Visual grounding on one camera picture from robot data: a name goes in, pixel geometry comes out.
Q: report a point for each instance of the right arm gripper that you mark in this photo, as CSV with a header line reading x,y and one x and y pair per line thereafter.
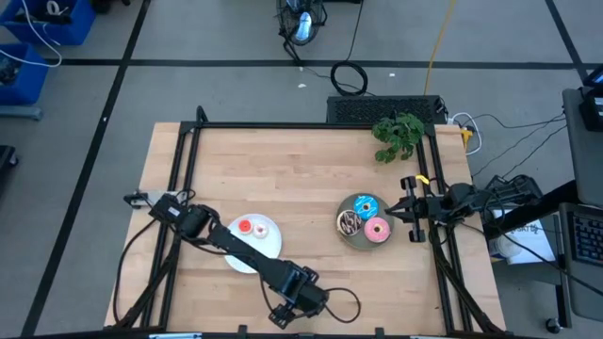
x,y
417,209

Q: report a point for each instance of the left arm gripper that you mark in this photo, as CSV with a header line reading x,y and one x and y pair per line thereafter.
x,y
301,311

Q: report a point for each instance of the large pink frosted donut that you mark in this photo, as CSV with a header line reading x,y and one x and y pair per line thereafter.
x,y
377,230

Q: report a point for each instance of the large blue sprinkled donut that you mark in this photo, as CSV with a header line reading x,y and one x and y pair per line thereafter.
x,y
366,207

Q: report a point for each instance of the large chocolate striped donut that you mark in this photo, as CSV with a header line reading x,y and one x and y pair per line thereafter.
x,y
349,223

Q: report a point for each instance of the small white frosted donut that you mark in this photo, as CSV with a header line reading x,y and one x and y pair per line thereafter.
x,y
260,230

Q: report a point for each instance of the small red frosted donut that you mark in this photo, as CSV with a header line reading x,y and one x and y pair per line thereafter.
x,y
245,226

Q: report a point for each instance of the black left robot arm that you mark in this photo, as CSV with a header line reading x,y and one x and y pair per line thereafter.
x,y
235,245

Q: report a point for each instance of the grey-green round plate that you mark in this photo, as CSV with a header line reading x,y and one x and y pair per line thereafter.
x,y
360,242

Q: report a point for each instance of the green potted plant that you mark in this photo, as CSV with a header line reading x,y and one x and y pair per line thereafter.
x,y
398,136

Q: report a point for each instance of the white round plate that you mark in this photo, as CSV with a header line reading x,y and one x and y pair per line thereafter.
x,y
271,242

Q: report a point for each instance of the black computer case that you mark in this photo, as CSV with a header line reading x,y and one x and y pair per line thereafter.
x,y
384,109

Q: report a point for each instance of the black equipment stand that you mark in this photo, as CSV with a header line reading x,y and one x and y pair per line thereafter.
x,y
513,188

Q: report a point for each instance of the white paper sheet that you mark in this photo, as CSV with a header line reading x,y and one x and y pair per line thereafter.
x,y
523,240

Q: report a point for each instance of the black keyboard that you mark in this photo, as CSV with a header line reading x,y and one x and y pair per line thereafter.
x,y
586,235

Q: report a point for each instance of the grey desk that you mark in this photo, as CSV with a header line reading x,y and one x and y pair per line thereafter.
x,y
584,146

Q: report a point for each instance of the black floor fan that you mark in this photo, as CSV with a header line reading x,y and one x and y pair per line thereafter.
x,y
301,21

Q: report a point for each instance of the blue plastic bin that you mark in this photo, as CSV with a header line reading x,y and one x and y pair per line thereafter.
x,y
47,23
21,75

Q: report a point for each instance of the black table frame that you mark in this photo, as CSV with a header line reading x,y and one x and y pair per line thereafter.
x,y
188,155

